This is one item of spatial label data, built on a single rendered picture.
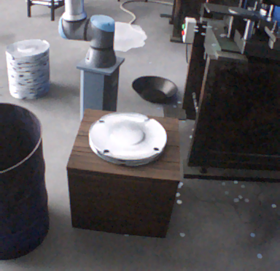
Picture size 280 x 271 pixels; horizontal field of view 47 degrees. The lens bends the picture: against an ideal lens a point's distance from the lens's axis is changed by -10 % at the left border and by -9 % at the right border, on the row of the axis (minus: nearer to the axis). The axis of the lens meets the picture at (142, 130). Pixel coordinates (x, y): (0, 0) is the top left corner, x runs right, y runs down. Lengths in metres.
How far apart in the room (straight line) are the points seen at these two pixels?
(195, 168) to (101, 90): 0.60
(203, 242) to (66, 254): 0.57
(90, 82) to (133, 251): 0.81
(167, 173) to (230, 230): 0.49
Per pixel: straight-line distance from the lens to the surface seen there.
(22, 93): 2.28
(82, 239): 1.46
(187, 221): 1.56
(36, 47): 2.27
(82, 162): 1.26
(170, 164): 1.28
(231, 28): 1.67
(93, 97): 1.72
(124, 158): 1.23
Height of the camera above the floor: 1.19
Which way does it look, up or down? 36 degrees down
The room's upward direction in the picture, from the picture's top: 7 degrees clockwise
